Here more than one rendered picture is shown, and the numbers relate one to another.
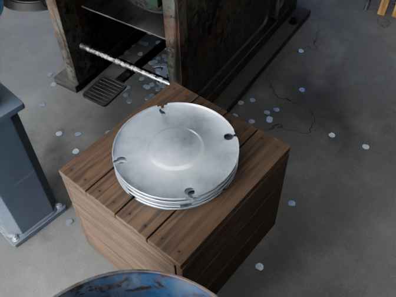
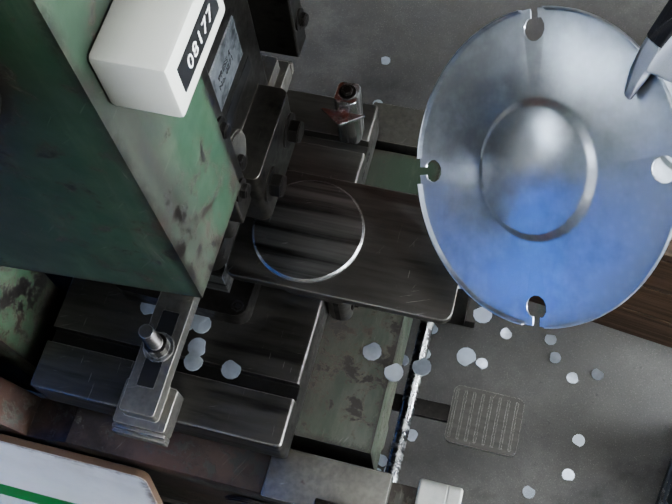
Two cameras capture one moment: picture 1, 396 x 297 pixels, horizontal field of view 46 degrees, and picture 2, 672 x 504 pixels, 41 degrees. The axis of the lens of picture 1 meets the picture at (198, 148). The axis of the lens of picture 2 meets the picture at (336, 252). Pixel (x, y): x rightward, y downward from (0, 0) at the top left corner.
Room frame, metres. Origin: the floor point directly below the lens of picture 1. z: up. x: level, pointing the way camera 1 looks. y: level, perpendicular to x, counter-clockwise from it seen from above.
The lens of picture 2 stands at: (1.41, 0.61, 1.66)
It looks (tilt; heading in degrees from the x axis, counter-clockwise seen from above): 65 degrees down; 260
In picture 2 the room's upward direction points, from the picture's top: 10 degrees counter-clockwise
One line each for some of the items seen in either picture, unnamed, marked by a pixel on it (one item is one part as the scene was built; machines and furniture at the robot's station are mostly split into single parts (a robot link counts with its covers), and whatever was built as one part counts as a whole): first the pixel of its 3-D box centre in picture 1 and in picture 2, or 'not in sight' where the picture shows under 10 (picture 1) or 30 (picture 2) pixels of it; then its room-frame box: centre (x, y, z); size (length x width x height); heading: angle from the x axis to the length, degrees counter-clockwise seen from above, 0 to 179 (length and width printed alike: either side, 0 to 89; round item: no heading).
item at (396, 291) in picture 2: not in sight; (353, 262); (1.31, 0.19, 0.72); 0.25 x 0.14 x 0.14; 146
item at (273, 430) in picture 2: not in sight; (218, 247); (1.46, 0.10, 0.68); 0.45 x 0.30 x 0.06; 56
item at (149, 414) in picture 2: not in sight; (155, 354); (1.55, 0.24, 0.76); 0.17 x 0.06 x 0.10; 56
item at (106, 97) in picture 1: (148, 56); (350, 392); (1.35, 0.17, 0.14); 0.59 x 0.10 x 0.05; 146
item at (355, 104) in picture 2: not in sight; (349, 112); (1.26, 0.02, 0.75); 0.03 x 0.03 x 0.10; 56
